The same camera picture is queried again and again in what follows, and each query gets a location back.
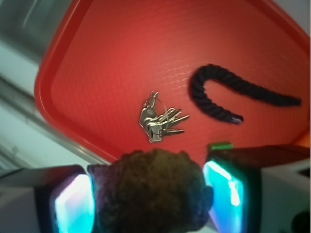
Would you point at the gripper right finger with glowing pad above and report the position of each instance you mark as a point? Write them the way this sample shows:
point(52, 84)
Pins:
point(260, 190)

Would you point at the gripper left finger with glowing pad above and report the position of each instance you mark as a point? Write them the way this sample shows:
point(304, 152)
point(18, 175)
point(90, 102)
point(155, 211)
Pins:
point(56, 199)

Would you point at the brown rough rock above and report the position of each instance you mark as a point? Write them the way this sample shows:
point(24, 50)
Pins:
point(150, 192)

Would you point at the green rectangular block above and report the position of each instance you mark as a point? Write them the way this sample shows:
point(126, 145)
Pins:
point(220, 146)

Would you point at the red plastic tray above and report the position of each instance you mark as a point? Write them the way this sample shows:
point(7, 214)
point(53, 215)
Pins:
point(109, 55)

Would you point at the silver key bunch on ring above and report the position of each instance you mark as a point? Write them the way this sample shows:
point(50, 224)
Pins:
point(159, 126)

